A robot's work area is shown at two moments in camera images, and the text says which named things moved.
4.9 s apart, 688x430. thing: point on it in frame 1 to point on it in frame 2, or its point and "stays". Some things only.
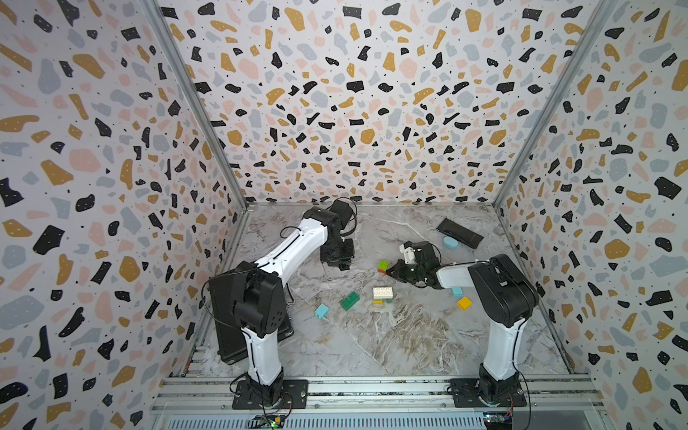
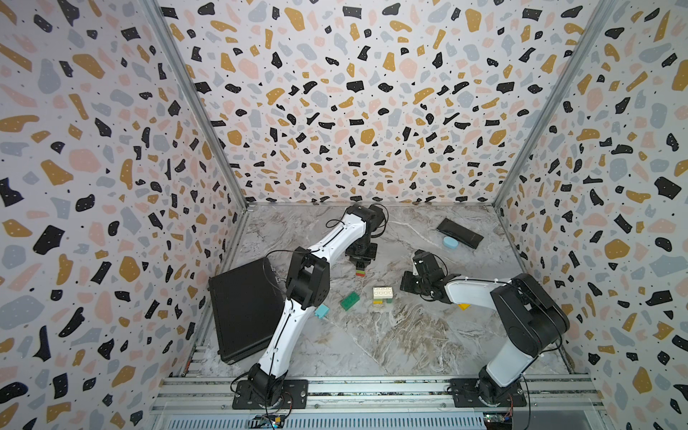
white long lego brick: (382, 293) stays
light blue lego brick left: (322, 311) stays
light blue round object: (450, 242) stays
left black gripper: (347, 258) to (367, 260)
